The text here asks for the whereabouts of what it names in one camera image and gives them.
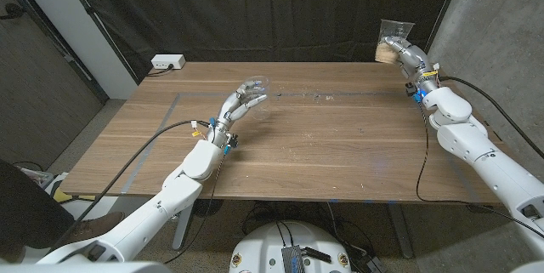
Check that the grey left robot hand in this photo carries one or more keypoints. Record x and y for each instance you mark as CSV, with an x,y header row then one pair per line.
x,y
229,109

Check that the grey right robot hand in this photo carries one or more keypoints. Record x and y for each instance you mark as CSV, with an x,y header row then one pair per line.
x,y
414,60

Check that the clear plastic cup with sugar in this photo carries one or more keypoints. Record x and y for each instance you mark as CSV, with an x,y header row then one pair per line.
x,y
384,54

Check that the clear plastic container cup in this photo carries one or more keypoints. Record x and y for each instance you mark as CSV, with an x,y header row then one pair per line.
x,y
260,111

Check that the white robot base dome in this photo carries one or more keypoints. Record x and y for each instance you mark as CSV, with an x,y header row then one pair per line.
x,y
272,243

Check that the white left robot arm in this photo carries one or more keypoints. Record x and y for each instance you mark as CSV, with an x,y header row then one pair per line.
x,y
170,196

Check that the white power strip box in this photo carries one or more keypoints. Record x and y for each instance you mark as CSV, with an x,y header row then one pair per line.
x,y
168,61

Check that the grey power adapter box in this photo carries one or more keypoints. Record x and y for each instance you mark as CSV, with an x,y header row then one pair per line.
x,y
293,260

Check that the black round floor fan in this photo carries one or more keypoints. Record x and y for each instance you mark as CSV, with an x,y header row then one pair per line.
x,y
208,207

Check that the black cloth backdrop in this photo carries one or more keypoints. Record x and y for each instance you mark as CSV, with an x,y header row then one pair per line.
x,y
263,13

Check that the grey table leg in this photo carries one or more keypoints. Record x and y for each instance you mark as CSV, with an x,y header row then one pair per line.
x,y
182,230
399,230

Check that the colourful plastic bag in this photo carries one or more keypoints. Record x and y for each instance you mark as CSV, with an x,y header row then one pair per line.
x,y
36,176

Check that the white robot torso edge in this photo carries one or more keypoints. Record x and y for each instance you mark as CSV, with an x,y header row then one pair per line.
x,y
85,268

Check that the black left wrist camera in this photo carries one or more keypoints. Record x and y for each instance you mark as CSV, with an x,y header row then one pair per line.
x,y
231,141

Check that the black flat bracket plate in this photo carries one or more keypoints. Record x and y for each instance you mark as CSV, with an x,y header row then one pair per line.
x,y
316,255

